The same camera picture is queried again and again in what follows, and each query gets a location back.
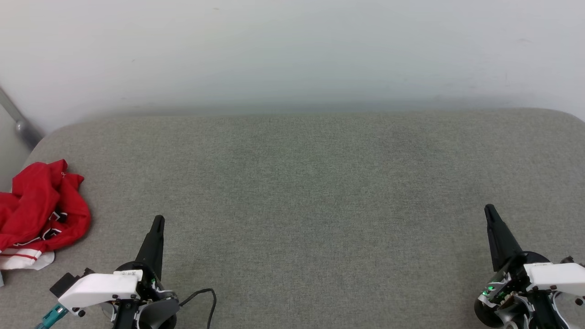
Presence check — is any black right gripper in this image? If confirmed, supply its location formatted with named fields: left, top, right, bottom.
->
left=474, top=204, right=585, bottom=329

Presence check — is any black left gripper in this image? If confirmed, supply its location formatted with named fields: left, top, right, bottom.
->
left=112, top=215, right=180, bottom=329

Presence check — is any red and white shirt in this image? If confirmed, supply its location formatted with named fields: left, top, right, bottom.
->
left=0, top=159, right=92, bottom=271

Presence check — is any grey metal pole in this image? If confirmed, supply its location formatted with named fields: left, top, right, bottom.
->
left=0, top=86, right=44, bottom=149

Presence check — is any thin black left gripper cable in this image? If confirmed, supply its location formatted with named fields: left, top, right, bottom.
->
left=178, top=288, right=218, bottom=329

